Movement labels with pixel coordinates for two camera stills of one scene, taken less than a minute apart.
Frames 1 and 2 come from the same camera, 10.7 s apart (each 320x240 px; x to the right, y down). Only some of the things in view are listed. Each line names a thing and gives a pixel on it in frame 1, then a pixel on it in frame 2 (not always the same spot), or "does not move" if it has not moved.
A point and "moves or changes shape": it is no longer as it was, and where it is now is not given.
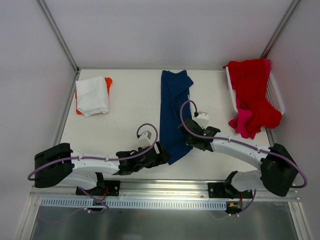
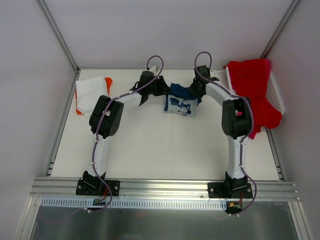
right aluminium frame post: (271, 45) does not move
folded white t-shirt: (92, 96) does not move
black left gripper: (158, 154) -> (160, 85)
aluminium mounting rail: (158, 188) does not move
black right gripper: (188, 129) -> (194, 88)
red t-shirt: (249, 79) does not move
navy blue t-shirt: (174, 92) moves or changes shape
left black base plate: (111, 188) does not move
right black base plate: (217, 190) does not move
